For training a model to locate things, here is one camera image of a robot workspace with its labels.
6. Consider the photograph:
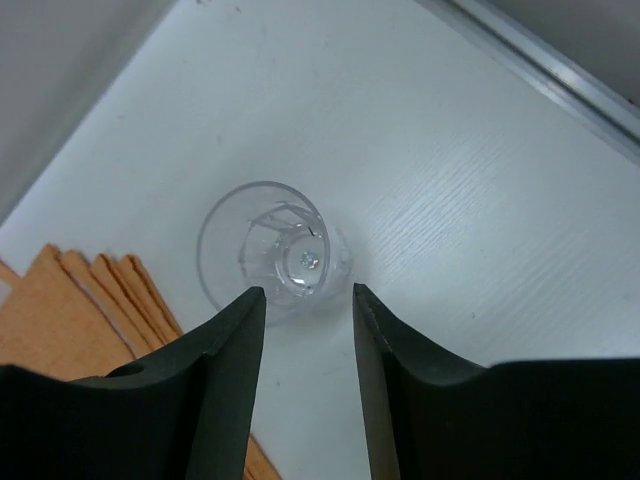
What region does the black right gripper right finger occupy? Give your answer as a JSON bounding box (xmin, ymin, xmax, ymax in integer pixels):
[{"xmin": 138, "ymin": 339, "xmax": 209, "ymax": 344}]
[{"xmin": 352, "ymin": 284, "xmax": 639, "ymax": 479}]

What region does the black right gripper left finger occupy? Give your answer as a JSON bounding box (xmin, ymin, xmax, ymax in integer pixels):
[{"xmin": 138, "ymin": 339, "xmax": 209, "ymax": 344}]
[{"xmin": 1, "ymin": 287, "xmax": 266, "ymax": 479}]

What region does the orange cloth placemat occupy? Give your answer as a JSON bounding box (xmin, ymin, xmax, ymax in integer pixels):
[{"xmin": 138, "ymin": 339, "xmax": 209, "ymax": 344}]
[{"xmin": 1, "ymin": 244, "xmax": 274, "ymax": 479}]

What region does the clear plastic cup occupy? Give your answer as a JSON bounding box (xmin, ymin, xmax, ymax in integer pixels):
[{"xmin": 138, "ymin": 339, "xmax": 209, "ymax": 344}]
[{"xmin": 196, "ymin": 181, "xmax": 353, "ymax": 325}]

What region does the right aluminium table rail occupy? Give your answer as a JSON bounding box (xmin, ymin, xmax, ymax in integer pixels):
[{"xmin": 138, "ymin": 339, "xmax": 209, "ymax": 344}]
[{"xmin": 420, "ymin": 1, "xmax": 639, "ymax": 165}]

